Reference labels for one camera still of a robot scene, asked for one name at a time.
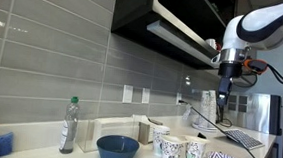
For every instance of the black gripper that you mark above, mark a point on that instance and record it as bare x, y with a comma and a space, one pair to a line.
227, 71

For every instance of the patterned paper cup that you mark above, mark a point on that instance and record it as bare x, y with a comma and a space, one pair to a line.
172, 146
158, 131
195, 147

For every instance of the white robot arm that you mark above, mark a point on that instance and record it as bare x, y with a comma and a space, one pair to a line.
260, 29

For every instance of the woven grey trivet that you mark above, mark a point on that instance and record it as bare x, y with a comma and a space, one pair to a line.
241, 137

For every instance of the patterned paper cup back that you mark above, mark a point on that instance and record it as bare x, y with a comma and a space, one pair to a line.
158, 131

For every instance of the black overhead cabinet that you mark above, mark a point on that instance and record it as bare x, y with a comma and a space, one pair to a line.
177, 29

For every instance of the blue bowl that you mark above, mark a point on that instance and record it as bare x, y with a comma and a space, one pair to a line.
114, 146

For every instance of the clear acrylic holder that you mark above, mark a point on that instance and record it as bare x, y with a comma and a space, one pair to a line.
92, 130

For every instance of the clear dish soap bottle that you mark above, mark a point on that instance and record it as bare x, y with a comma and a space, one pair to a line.
69, 129

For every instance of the white wall outlet right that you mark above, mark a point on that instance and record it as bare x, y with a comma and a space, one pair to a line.
145, 95

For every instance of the white wall outlet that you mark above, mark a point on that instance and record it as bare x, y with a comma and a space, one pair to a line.
145, 95
127, 94

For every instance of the white wall outlet left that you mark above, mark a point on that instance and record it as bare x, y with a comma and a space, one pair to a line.
127, 94

